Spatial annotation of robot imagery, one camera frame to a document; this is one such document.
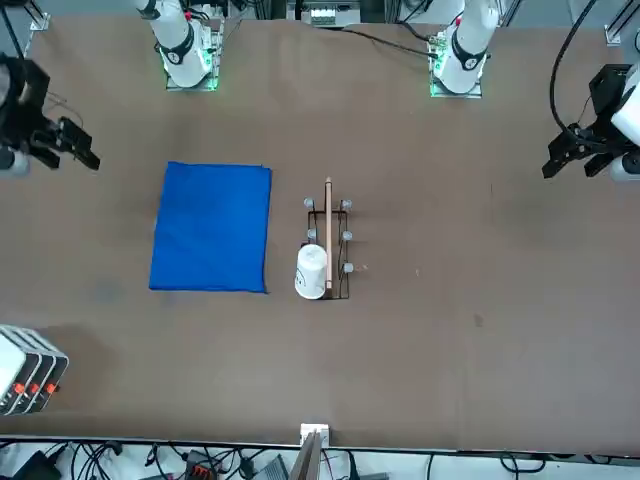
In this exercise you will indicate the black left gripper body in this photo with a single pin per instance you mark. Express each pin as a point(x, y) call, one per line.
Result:
point(610, 90)

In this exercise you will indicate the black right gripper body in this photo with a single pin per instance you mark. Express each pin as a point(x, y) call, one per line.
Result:
point(27, 110)

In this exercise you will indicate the blue towel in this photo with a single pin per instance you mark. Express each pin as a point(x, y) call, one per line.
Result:
point(210, 225)

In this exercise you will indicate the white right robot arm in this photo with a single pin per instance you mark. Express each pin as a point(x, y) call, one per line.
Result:
point(180, 55)

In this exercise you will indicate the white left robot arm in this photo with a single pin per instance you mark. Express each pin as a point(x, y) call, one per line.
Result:
point(467, 50)

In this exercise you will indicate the white drawer cabinet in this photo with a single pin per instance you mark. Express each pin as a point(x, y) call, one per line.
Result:
point(20, 365)

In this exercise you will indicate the white paper cup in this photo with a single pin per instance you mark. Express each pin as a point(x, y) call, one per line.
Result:
point(311, 272)

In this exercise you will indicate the grey power strip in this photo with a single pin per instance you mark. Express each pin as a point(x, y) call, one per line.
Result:
point(330, 12)

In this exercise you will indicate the black power adapter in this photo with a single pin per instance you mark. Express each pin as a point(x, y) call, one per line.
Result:
point(37, 465)

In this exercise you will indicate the black orange power strip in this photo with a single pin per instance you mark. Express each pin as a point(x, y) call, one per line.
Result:
point(202, 467)

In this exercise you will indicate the aluminium profile rail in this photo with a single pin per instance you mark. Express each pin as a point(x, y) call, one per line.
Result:
point(617, 25)

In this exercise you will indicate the aluminium corner bracket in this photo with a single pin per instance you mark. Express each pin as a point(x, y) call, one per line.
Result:
point(40, 20)

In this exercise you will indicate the white bracket block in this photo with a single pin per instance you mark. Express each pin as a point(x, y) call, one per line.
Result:
point(315, 429)

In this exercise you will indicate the aluminium profile post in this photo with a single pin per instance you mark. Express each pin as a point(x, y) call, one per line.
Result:
point(307, 460)

